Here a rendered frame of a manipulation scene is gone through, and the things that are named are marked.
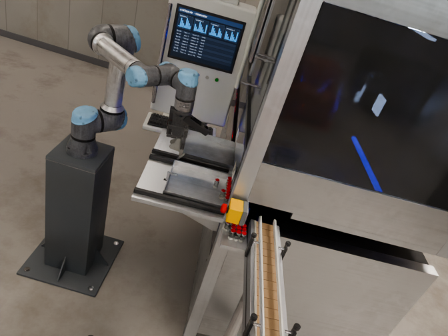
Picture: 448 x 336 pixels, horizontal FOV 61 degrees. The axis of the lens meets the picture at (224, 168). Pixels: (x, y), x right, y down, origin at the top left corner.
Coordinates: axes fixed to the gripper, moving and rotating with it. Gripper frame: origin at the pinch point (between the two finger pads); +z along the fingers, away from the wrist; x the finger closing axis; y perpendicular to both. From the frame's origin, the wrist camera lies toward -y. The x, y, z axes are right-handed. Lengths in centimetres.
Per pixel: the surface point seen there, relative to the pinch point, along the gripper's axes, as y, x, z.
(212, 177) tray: -17.5, -16.5, 21.7
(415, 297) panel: -117, 27, 43
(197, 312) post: -20, 15, 84
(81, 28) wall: 128, -353, 62
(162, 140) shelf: 9.2, -42.9, 20.4
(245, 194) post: -27.0, 15.2, 5.7
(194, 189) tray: -8.7, -4.7, 21.2
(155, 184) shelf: 9.0, -3.4, 20.4
